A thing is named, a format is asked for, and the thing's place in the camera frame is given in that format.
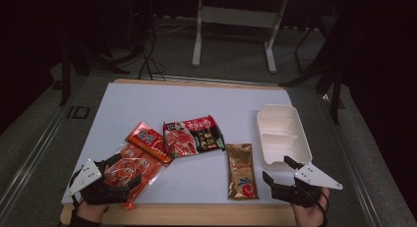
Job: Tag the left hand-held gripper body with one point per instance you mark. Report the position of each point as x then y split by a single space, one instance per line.
88 176

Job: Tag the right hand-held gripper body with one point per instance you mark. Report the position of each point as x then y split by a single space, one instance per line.
311 178

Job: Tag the gold foil packet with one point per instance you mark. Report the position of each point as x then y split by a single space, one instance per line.
241 171

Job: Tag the white lunch box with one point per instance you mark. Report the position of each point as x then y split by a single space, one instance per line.
278 132

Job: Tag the orange clear snack packet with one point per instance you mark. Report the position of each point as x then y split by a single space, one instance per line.
147 140

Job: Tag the red and black sauce packet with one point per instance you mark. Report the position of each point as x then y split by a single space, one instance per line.
193 137

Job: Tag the person's left hand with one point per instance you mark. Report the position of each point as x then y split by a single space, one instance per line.
90 212

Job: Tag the person's right hand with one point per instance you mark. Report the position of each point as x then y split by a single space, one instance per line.
309 216

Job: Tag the black metal stand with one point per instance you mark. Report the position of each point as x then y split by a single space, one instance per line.
65 83
336 96

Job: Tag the white table mat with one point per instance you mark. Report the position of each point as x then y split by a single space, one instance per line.
196 102

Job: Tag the metal floor rail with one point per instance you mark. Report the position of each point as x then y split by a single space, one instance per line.
357 184
196 79
32 155

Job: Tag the white desk frame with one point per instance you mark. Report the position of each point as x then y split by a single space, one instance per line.
236 17

